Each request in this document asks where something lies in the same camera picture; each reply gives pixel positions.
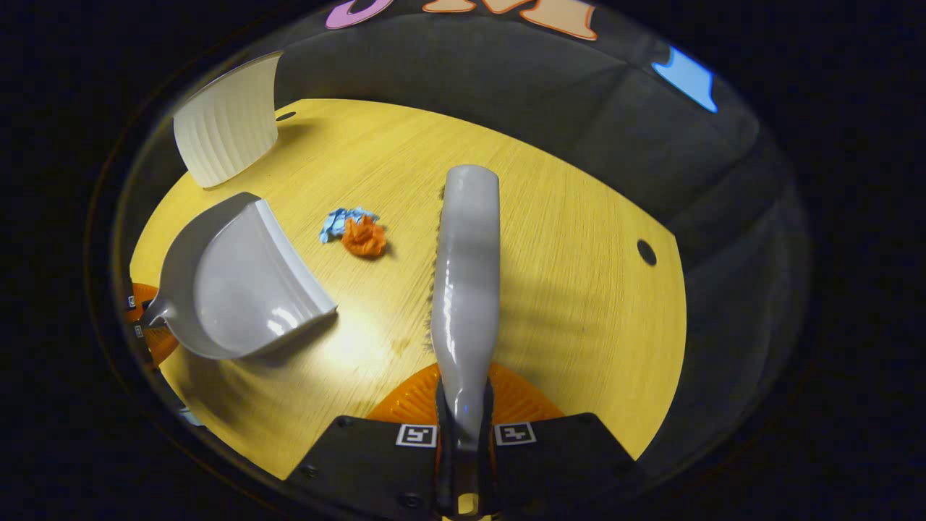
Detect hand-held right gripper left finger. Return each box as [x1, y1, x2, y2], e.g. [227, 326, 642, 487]
[286, 362, 453, 521]

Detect wooden desktop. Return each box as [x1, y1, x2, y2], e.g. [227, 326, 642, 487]
[130, 98, 688, 482]

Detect blue wrapper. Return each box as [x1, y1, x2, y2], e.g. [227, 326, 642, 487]
[320, 207, 381, 244]

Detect orange wrapper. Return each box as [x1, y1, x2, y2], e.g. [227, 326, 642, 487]
[341, 216, 388, 259]

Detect white ribbed garbage bin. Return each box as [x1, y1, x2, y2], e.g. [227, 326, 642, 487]
[172, 51, 284, 190]

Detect grey plastic dustpan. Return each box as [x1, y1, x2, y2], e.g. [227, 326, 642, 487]
[141, 192, 339, 361]

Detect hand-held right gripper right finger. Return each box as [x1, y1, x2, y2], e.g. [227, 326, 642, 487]
[488, 362, 639, 521]

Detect small grey broom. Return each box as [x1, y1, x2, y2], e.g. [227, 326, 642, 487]
[423, 164, 502, 519]

